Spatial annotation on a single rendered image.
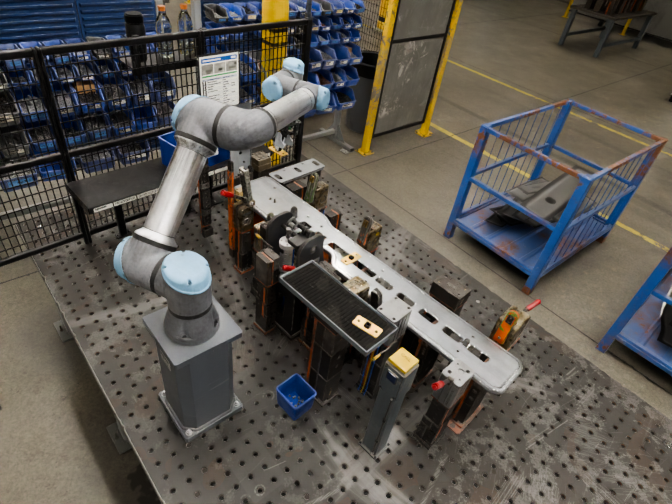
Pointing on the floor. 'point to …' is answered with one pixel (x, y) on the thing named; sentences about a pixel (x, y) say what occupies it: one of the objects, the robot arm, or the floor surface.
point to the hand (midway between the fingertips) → (278, 146)
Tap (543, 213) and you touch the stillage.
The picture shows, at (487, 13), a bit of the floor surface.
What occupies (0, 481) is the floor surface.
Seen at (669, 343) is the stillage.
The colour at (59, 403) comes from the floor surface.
